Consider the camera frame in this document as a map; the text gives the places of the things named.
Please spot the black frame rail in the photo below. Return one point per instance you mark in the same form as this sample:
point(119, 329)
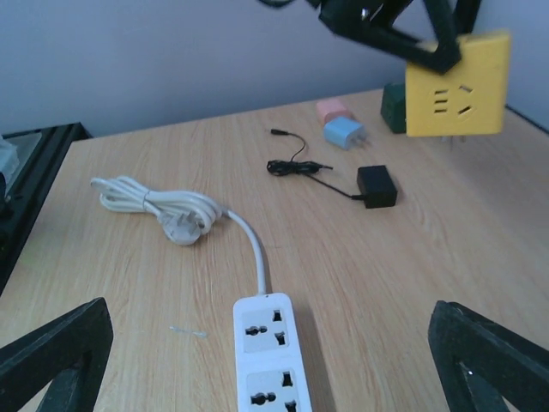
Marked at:
point(41, 153)

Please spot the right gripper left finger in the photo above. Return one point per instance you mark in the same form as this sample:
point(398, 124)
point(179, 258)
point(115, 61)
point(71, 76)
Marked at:
point(67, 356)

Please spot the dark green dragon charger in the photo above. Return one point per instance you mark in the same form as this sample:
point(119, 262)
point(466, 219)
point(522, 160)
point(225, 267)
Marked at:
point(393, 108)

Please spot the pink plug adapter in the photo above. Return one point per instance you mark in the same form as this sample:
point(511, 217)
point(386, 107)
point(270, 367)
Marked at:
point(329, 109)

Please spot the white power strip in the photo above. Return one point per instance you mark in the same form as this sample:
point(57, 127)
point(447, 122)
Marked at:
point(269, 365)

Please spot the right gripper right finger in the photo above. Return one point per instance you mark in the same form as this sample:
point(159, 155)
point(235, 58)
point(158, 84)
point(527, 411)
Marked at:
point(482, 365)

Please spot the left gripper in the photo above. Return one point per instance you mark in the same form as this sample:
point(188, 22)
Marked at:
point(371, 23)

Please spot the black plug adapter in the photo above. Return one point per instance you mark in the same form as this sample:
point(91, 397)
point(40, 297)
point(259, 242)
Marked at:
point(377, 189)

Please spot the light blue charger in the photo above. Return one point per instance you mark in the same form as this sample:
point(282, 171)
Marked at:
point(344, 133)

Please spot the yellow cube adapter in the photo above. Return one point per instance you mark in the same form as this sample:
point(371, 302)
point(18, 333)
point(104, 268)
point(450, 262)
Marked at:
point(469, 99)

